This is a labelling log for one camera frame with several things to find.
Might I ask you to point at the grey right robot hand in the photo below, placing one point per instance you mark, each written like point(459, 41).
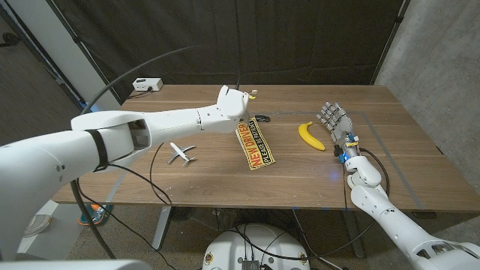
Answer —
point(339, 123)

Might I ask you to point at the yellow new driver bumper sticker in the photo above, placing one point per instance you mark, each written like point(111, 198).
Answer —
point(257, 146)

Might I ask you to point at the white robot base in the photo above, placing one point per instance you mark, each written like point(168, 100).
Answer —
point(258, 247)

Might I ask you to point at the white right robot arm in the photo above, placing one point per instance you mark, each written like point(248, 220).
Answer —
point(393, 221)

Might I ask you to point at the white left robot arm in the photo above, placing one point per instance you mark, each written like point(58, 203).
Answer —
point(168, 122)

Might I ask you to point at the yellow toy banana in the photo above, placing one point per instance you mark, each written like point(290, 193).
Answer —
point(309, 138)

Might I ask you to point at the white toy plane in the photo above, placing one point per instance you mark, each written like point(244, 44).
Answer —
point(180, 153)

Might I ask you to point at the small black object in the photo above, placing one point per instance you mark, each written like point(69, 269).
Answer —
point(262, 118)

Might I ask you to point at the black backdrop curtain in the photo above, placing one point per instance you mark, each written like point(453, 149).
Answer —
point(300, 37)

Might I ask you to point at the black backdrop stand pole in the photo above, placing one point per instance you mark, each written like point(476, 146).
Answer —
point(86, 52)
point(392, 37)

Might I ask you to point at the grey table leg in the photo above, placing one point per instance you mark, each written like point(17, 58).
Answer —
point(356, 240)
point(162, 228)

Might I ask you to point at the white power outlet box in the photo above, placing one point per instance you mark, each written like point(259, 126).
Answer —
point(147, 84)

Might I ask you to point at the teal orange sneaker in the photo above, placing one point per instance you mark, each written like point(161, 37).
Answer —
point(95, 214)

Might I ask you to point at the white sneaker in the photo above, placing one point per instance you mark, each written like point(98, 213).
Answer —
point(37, 225)

